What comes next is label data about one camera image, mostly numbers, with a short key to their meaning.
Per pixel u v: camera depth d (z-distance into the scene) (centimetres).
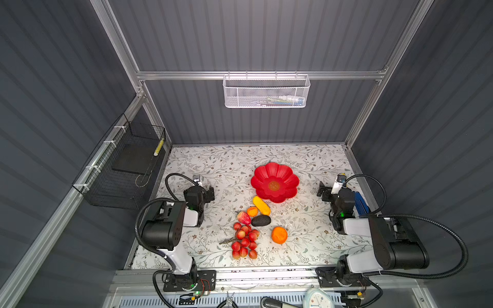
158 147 82
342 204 70
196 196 75
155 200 50
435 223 43
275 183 103
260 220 86
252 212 88
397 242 45
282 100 93
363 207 91
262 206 91
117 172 73
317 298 68
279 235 79
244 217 86
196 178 84
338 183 79
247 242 78
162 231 48
